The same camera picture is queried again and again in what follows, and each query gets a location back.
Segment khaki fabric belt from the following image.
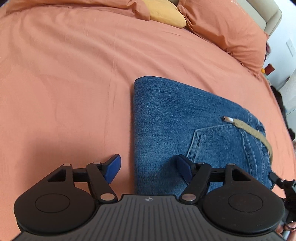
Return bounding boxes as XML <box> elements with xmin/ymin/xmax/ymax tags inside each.
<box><xmin>222</xmin><ymin>116</ymin><xmax>273</xmax><ymax>163</ymax></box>

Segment orange pillow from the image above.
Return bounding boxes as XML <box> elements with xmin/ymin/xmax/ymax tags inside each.
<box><xmin>177</xmin><ymin>0</ymin><xmax>268</xmax><ymax>76</ymax></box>
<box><xmin>1</xmin><ymin>0</ymin><xmax>150</xmax><ymax>21</ymax></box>

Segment blue denim jeans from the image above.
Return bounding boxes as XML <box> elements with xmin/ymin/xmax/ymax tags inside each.
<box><xmin>133</xmin><ymin>76</ymin><xmax>272</xmax><ymax>196</ymax></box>

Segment left orange pillow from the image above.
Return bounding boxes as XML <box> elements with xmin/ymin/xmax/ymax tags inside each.
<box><xmin>1</xmin><ymin>0</ymin><xmax>150</xmax><ymax>21</ymax></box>

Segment yellow small cushion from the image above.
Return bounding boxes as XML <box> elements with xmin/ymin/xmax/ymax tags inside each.
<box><xmin>144</xmin><ymin>0</ymin><xmax>187</xmax><ymax>28</ymax></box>

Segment right orange pillow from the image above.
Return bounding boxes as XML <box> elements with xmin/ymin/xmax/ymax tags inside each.
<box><xmin>177</xmin><ymin>0</ymin><xmax>268</xmax><ymax>76</ymax></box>

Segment white wall switch plate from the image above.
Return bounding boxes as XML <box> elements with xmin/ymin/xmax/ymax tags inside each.
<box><xmin>286</xmin><ymin>39</ymin><xmax>295</xmax><ymax>56</ymax></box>

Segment beige upholstered headboard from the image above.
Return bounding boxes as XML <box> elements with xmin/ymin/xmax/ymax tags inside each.
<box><xmin>173</xmin><ymin>1</ymin><xmax>282</xmax><ymax>39</ymax></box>

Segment black clothing pile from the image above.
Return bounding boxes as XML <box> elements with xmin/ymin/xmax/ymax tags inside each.
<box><xmin>270</xmin><ymin>85</ymin><xmax>287</xmax><ymax>126</ymax></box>

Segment orange bed sheet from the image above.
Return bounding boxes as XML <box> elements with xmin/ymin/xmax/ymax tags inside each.
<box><xmin>1</xmin><ymin>4</ymin><xmax>295</xmax><ymax>240</ymax></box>

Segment pink plush bear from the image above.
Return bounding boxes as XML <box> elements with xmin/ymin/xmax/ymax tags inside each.
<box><xmin>264</xmin><ymin>42</ymin><xmax>271</xmax><ymax>60</ymax></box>

